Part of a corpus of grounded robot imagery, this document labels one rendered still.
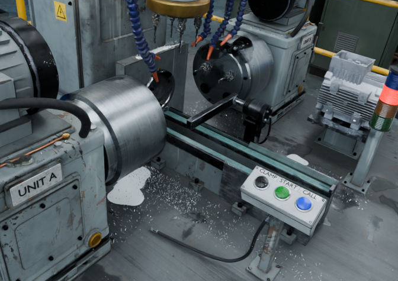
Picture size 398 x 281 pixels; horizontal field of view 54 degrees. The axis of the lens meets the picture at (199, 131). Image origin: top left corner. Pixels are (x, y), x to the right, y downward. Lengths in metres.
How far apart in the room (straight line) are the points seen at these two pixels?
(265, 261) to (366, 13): 3.33
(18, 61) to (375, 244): 1.01
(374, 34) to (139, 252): 3.42
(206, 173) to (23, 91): 0.64
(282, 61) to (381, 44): 2.64
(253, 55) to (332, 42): 2.90
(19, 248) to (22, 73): 0.32
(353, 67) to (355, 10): 2.69
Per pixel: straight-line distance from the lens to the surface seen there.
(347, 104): 1.44
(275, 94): 1.57
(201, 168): 1.21
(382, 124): 1.29
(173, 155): 1.27
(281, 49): 1.51
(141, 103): 0.97
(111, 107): 0.93
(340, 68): 1.46
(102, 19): 1.23
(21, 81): 0.75
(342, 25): 4.18
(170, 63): 1.31
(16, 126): 0.78
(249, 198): 0.88
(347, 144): 1.57
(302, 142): 1.57
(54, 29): 1.32
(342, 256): 1.16
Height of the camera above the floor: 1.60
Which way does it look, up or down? 32 degrees down
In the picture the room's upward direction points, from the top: 6 degrees clockwise
